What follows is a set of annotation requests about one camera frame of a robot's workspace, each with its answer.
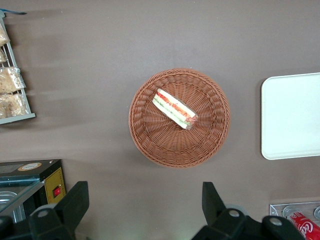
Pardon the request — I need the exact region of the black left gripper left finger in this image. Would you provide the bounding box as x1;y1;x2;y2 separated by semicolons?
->
0;181;90;240

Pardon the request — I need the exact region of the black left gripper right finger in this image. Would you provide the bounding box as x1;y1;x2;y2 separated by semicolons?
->
191;181;306;240

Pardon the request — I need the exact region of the plastic-wrapped triangle sandwich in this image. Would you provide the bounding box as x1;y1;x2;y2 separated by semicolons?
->
151;88;198;131

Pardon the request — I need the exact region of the brown round wicker basket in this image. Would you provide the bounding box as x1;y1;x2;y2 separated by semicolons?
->
128;67;231;169

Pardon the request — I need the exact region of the white rectangular plastic tray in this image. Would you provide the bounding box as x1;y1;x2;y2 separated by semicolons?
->
260;72;320;161

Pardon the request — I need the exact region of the black glass food warmer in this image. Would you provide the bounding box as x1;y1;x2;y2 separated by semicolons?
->
0;159;67;224

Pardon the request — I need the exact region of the clear acrylic can holder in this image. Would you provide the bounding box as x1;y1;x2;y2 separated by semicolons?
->
269;200;320;224

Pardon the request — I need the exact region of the steel food pan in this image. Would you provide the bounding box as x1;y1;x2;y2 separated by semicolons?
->
0;190;27;224

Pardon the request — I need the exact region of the red cola can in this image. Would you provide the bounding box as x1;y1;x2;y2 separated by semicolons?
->
286;210;320;240

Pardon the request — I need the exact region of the blue tag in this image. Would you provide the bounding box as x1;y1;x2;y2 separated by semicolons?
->
0;7;27;16

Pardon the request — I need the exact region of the grey wire display rack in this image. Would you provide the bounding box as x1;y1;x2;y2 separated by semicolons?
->
0;14;36;125

